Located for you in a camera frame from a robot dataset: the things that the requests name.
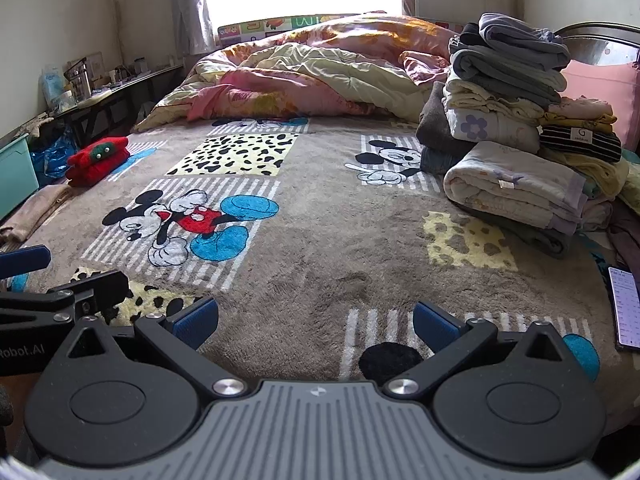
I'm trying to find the stack of folded clothes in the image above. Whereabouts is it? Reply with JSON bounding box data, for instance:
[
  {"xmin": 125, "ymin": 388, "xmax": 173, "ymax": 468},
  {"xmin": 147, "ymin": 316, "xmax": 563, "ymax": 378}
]
[{"xmin": 416, "ymin": 12, "xmax": 640, "ymax": 261}]

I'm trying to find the red knit sweater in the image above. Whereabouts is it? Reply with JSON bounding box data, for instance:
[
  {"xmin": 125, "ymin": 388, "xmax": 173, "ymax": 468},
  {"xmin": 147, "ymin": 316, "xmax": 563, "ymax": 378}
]
[{"xmin": 75, "ymin": 135, "xmax": 132, "ymax": 173}]

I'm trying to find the grey cartoon printed blanket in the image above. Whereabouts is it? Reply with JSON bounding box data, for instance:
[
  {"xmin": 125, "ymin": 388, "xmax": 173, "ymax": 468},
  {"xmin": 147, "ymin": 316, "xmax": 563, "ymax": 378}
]
[{"xmin": 0, "ymin": 110, "xmax": 640, "ymax": 436}]

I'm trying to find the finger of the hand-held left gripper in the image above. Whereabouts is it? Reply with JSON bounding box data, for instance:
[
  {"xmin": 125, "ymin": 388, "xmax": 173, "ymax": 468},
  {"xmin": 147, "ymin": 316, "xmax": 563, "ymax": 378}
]
[
  {"xmin": 0, "ymin": 269, "xmax": 131, "ymax": 325},
  {"xmin": 0, "ymin": 245, "xmax": 52, "ymax": 281}
]

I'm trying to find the dark purple garment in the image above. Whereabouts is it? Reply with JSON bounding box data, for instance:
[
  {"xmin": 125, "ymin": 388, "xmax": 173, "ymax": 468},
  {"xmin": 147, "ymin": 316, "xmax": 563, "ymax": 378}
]
[{"xmin": 607, "ymin": 200, "xmax": 640, "ymax": 281}]

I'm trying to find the dark desk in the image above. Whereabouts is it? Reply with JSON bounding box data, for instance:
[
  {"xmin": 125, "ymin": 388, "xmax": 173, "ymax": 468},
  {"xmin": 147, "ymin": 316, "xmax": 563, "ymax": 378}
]
[{"xmin": 50, "ymin": 62, "xmax": 186, "ymax": 146}]

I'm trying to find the light blue packet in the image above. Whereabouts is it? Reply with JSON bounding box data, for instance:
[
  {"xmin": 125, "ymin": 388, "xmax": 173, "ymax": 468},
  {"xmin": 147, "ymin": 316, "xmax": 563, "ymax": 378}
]
[{"xmin": 41, "ymin": 65, "xmax": 68, "ymax": 111}]

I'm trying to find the silver metal container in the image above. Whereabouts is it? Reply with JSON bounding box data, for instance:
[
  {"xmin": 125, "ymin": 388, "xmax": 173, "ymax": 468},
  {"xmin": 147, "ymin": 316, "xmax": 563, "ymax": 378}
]
[{"xmin": 64, "ymin": 57, "xmax": 103, "ymax": 98}]

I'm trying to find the pink pillow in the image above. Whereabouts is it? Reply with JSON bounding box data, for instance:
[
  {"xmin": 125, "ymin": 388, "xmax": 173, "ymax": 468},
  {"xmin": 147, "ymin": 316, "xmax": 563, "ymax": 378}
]
[{"xmin": 562, "ymin": 59, "xmax": 640, "ymax": 151}]

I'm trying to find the smartphone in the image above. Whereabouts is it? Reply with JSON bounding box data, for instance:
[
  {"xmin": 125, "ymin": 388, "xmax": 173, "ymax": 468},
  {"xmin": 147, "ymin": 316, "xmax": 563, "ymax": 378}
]
[{"xmin": 607, "ymin": 266, "xmax": 640, "ymax": 352}]

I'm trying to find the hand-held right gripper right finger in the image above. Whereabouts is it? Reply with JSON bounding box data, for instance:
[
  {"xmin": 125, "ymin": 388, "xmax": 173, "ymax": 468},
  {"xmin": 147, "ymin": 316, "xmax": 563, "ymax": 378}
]
[{"xmin": 382, "ymin": 301, "xmax": 569, "ymax": 402}]

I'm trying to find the red fleece garment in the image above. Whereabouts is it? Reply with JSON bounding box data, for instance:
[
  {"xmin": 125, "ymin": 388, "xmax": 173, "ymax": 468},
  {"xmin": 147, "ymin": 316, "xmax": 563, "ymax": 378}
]
[{"xmin": 65, "ymin": 157, "xmax": 118, "ymax": 189}]

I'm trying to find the teal storage box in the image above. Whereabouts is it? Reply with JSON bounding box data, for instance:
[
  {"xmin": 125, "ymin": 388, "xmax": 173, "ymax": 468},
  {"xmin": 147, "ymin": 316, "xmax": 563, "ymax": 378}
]
[{"xmin": 0, "ymin": 137, "xmax": 41, "ymax": 221}]

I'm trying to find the floral pink yellow quilt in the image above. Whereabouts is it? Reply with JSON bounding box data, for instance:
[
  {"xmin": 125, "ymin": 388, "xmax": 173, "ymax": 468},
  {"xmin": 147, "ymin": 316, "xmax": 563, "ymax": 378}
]
[{"xmin": 132, "ymin": 10, "xmax": 463, "ymax": 133}]

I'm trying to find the beige cloth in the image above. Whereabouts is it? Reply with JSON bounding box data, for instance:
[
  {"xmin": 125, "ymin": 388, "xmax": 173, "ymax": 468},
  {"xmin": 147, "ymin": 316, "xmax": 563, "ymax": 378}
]
[{"xmin": 0, "ymin": 182, "xmax": 76, "ymax": 253}]

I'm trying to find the blue plastic bag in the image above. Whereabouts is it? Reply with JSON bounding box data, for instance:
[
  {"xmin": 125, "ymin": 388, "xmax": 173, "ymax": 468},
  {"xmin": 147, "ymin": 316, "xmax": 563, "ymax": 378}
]
[{"xmin": 29, "ymin": 125, "xmax": 81, "ymax": 181}]

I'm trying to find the colourful foam mat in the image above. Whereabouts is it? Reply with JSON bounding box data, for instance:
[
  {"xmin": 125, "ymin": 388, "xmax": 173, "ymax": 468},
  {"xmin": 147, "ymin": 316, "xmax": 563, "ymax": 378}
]
[{"xmin": 217, "ymin": 12, "xmax": 351, "ymax": 48}]

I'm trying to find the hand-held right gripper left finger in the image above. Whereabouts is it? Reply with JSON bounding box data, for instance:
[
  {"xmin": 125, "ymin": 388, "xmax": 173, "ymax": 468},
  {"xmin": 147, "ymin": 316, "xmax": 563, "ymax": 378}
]
[{"xmin": 65, "ymin": 296, "xmax": 249, "ymax": 402}]

